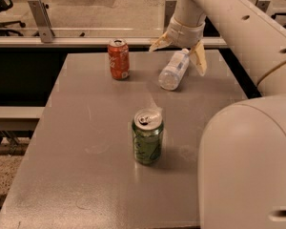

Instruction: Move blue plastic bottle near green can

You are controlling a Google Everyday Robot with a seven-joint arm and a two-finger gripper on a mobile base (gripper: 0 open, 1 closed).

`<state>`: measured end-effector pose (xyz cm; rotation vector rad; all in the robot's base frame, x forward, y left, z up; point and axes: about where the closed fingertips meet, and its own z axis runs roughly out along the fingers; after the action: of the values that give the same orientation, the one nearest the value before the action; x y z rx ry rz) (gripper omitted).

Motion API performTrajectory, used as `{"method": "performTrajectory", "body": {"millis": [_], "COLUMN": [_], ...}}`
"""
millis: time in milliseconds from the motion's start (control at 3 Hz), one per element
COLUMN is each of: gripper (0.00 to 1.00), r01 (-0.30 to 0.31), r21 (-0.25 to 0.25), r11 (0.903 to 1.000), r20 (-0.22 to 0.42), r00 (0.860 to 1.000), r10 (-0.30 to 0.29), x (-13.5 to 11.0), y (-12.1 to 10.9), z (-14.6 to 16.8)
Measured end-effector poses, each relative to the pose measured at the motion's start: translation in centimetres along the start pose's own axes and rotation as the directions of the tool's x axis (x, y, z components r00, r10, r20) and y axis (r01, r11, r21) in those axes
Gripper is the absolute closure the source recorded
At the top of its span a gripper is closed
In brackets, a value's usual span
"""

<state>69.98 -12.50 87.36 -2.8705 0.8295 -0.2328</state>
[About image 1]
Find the orange soda can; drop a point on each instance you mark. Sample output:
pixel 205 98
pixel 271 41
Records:
pixel 119 61

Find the middle metal rail bracket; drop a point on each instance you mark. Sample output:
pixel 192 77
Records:
pixel 168 12

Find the green soda can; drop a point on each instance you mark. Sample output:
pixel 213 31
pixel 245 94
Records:
pixel 148 128

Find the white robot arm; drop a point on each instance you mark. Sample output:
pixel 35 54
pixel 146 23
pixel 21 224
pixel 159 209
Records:
pixel 241 166

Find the grey side bench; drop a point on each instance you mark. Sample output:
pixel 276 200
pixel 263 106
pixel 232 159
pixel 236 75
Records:
pixel 19 118

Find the metal rail bracket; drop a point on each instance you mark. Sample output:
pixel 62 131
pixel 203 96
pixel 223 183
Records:
pixel 168 12
pixel 42 20
pixel 262 4

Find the clear plastic water bottle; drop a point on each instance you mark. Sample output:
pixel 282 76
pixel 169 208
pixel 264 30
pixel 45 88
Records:
pixel 172 74

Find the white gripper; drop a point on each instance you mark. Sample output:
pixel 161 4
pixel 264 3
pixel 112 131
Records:
pixel 185 34

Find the right metal rail bracket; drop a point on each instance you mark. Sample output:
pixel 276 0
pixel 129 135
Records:
pixel 262 4

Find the glass barrier panel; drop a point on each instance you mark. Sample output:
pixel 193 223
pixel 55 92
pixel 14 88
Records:
pixel 101 18

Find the left metal rail bracket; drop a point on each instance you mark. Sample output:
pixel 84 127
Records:
pixel 42 20

